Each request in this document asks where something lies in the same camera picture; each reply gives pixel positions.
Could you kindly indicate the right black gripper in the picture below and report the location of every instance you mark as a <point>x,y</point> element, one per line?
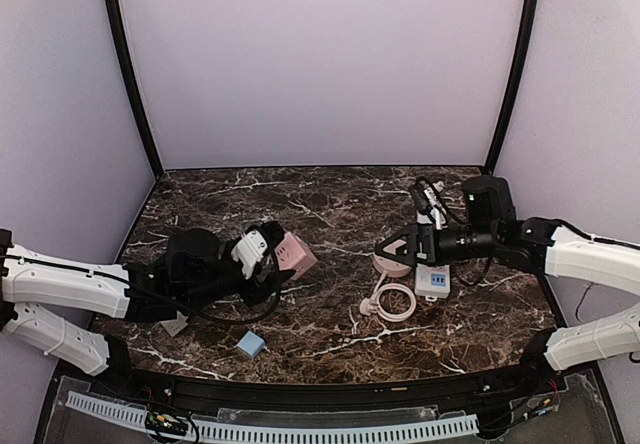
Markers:
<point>426,242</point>

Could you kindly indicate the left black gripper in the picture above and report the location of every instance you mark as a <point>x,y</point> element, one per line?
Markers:
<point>270,262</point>

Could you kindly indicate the pink cube socket adapter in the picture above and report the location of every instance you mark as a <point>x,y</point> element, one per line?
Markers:
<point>293,254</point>

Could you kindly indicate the white multicolour power strip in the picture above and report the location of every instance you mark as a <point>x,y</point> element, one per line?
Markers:
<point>432,282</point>

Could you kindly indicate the white plug adapter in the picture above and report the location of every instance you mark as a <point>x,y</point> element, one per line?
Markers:
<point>175,326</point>

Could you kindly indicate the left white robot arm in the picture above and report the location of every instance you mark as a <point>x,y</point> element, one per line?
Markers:
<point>195,270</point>

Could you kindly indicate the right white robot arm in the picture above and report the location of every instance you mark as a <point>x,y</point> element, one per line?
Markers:
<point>552,247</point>

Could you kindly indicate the blue plug adapter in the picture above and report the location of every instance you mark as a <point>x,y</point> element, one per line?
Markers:
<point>251,344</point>

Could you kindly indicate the pink round power socket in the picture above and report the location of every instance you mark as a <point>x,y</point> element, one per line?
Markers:
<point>390,269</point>

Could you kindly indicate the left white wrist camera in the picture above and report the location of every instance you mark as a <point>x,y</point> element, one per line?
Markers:
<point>251,249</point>

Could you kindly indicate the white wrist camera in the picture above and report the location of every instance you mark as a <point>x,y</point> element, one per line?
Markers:
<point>251,249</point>
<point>428,206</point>

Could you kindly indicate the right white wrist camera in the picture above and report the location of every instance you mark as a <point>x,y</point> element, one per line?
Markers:
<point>428,206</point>

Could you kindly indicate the black front rail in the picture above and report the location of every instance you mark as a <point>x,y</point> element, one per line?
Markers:
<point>482,391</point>

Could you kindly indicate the white slotted cable duct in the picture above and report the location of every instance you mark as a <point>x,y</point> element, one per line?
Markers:
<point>203,431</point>

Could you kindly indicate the right black frame post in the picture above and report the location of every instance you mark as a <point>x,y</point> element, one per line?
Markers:
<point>521,48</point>

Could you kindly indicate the black frame post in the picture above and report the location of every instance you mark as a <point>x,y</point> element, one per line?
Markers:
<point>129,78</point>
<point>521,48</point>

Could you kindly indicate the left black frame post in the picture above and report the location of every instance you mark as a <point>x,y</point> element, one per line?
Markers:
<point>129,78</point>

